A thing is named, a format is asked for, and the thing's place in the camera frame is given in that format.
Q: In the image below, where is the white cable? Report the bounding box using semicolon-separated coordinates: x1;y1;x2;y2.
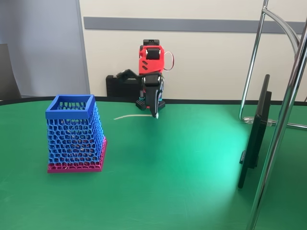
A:
113;114;160;121

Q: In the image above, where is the blue and magenta mesh basket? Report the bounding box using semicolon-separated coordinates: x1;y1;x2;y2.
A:
45;94;108;174

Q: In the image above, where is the black plastic case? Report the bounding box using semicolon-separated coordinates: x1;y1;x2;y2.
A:
106;74;144;98

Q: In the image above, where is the green table cloth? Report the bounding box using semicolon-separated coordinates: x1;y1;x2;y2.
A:
0;95;307;230

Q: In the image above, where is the clear plastic clip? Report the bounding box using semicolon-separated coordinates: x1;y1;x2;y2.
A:
242;115;276;127

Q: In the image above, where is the black monitor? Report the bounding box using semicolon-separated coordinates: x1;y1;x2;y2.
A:
237;74;273;190

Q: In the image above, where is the chrome tube stand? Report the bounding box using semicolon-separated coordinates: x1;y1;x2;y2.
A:
238;0;307;230

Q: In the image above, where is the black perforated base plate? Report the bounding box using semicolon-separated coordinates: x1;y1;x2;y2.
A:
135;97;167;111

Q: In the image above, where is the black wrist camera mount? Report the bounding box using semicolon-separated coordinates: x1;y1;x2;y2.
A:
116;69;144;83

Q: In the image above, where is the grey wall rail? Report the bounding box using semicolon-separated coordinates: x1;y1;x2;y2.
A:
83;16;306;35

